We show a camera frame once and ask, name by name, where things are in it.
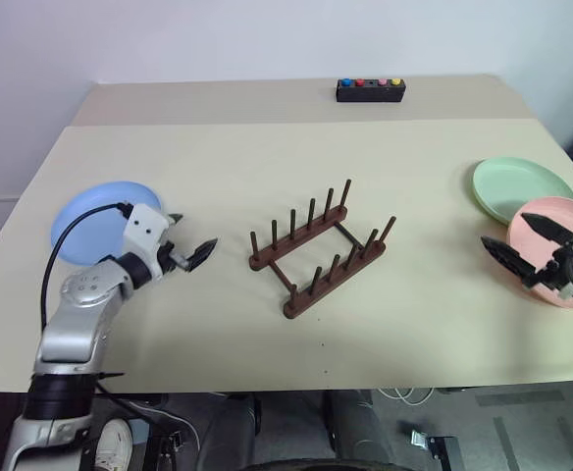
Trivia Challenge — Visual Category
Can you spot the green plate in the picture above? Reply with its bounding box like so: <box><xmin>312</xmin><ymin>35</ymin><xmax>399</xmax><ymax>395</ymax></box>
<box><xmin>472</xmin><ymin>156</ymin><xmax>573</xmax><ymax>228</ymax></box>

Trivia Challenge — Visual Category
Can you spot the white floor cable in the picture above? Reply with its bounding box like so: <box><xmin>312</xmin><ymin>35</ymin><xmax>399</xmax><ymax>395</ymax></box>
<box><xmin>376</xmin><ymin>387</ymin><xmax>436</xmax><ymax>407</ymax></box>

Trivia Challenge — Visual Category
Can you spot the dark grey trouser leg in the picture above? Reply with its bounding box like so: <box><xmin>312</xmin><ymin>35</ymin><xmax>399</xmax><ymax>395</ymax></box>
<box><xmin>321</xmin><ymin>390</ymin><xmax>396</xmax><ymax>471</ymax></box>
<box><xmin>156</xmin><ymin>392</ymin><xmax>259</xmax><ymax>471</ymax></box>

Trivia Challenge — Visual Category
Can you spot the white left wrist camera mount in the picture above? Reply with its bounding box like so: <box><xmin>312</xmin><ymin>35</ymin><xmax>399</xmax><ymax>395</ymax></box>
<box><xmin>121</xmin><ymin>202</ymin><xmax>171</xmax><ymax>281</ymax></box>

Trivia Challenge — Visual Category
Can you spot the black button box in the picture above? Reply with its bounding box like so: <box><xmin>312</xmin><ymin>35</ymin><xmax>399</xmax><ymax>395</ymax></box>
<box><xmin>336</xmin><ymin>77</ymin><xmax>406</xmax><ymax>104</ymax></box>

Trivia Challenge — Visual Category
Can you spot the metal floor bracket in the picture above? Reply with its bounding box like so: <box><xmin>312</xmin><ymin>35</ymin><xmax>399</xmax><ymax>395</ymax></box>
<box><xmin>407</xmin><ymin>428</ymin><xmax>460</xmax><ymax>463</ymax></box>

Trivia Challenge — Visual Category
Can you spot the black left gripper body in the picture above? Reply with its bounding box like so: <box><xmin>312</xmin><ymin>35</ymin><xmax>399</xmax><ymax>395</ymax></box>
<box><xmin>158</xmin><ymin>240</ymin><xmax>190</xmax><ymax>274</ymax></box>

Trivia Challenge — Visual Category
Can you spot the beige table cover sheet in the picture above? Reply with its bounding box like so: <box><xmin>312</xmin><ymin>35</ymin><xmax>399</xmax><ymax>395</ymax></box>
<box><xmin>0</xmin><ymin>119</ymin><xmax>573</xmax><ymax>395</ymax></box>

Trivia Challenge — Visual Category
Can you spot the brown wooden dish rack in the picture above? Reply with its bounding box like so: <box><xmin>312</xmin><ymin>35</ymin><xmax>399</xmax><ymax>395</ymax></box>
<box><xmin>247</xmin><ymin>178</ymin><xmax>397</xmax><ymax>321</ymax></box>

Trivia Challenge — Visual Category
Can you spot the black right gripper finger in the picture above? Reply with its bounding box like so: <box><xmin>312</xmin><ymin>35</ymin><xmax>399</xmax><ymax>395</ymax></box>
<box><xmin>480</xmin><ymin>235</ymin><xmax>539</xmax><ymax>282</ymax></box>
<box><xmin>520</xmin><ymin>212</ymin><xmax>573</xmax><ymax>247</ymax></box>

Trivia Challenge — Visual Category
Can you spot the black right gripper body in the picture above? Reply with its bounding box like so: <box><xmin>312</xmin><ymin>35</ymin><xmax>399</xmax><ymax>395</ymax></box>
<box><xmin>520</xmin><ymin>242</ymin><xmax>573</xmax><ymax>292</ymax></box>

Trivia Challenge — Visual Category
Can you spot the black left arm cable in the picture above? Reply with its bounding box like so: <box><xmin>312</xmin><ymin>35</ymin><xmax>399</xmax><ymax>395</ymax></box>
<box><xmin>40</xmin><ymin>201</ymin><xmax>133</xmax><ymax>329</ymax></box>

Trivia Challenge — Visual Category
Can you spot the black cable under table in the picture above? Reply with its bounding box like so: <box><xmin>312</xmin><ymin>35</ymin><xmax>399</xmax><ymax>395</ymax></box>
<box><xmin>93</xmin><ymin>381</ymin><xmax>180</xmax><ymax>433</ymax></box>

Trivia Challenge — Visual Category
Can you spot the white sneaker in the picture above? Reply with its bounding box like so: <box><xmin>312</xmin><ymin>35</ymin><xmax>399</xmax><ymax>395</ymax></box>
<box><xmin>92</xmin><ymin>417</ymin><xmax>135</xmax><ymax>471</ymax></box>

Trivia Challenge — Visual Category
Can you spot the pink-red plate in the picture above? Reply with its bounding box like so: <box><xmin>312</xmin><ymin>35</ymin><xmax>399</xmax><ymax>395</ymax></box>
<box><xmin>505</xmin><ymin>196</ymin><xmax>573</xmax><ymax>311</ymax></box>

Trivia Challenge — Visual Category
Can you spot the blue plate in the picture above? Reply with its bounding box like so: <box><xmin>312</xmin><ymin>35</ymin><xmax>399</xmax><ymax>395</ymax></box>
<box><xmin>50</xmin><ymin>181</ymin><xmax>165</xmax><ymax>268</ymax></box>

